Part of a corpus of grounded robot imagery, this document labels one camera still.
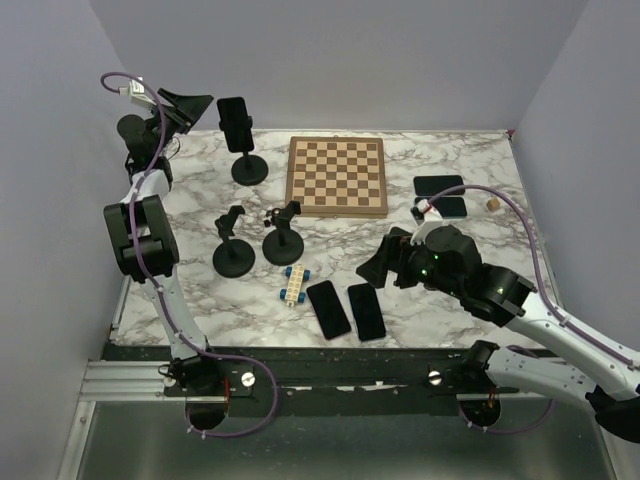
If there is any blue white toy block car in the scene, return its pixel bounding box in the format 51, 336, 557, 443
279, 264, 311, 308

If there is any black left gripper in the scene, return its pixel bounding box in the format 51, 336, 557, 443
147, 88, 211, 155

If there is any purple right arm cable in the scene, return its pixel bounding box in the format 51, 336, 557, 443
424, 184, 640, 435

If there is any black phone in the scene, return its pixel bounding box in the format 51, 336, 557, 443
413, 175, 464, 197
216, 97, 254, 153

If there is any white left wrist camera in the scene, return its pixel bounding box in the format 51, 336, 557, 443
118, 77, 156, 111

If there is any black stand for pink phone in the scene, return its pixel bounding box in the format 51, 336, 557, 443
212, 205, 256, 278

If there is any black stand with blue phone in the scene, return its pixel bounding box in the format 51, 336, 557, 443
262, 200, 304, 266

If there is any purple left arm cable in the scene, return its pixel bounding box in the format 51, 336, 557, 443
101, 72, 280, 441

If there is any pink phone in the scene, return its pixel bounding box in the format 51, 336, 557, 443
306, 281, 351, 340

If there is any teal phone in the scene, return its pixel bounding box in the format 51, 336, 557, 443
412, 196, 467, 221

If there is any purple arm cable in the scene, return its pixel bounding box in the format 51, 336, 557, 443
424, 184, 640, 435
101, 72, 280, 441

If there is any wooden chessboard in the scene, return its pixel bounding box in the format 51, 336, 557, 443
285, 136, 388, 218

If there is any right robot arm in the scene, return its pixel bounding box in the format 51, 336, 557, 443
356, 225, 639, 443

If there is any black round phone stand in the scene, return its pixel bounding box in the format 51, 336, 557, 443
218, 113, 270, 186

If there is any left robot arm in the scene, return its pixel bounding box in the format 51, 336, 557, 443
103, 89, 225, 396

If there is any blue phone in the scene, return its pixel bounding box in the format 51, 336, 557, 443
347, 283, 386, 342

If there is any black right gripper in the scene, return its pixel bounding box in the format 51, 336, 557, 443
356, 232, 464, 299

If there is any black mounting rail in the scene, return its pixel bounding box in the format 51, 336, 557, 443
101, 344, 512, 417

